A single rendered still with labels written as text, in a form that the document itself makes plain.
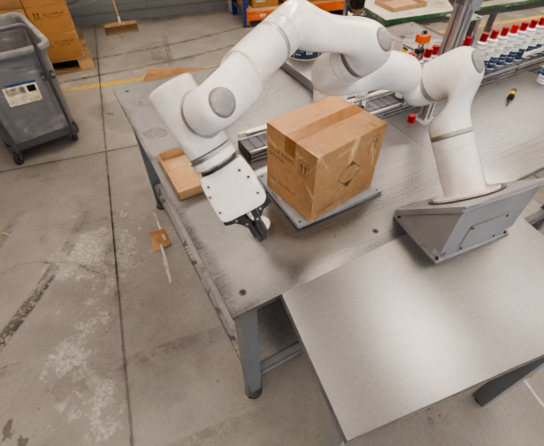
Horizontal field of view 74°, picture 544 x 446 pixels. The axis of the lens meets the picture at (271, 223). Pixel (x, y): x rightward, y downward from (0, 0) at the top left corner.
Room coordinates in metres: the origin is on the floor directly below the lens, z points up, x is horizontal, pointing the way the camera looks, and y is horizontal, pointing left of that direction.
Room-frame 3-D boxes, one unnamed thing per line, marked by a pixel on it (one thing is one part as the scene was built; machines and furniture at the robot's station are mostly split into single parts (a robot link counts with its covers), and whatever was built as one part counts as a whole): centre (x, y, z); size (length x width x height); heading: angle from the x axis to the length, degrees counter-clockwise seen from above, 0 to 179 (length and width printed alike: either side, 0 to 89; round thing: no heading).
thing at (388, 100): (1.62, -0.61, 0.86); 1.65 x 0.08 x 0.04; 119
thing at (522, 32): (2.00, -1.30, 0.98); 0.05 x 0.05 x 0.20
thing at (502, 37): (1.93, -1.17, 0.98); 0.05 x 0.05 x 0.20
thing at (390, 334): (0.77, -0.44, 0.81); 0.90 x 0.90 x 0.04; 20
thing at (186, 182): (1.14, 0.26, 0.85); 0.30 x 0.26 x 0.04; 119
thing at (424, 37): (1.56, -0.60, 1.05); 0.10 x 0.04 x 0.33; 29
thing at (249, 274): (1.65, -0.45, 0.82); 2.10 x 1.50 x 0.02; 119
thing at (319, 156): (1.01, -0.18, 0.99); 0.30 x 0.24 x 0.27; 128
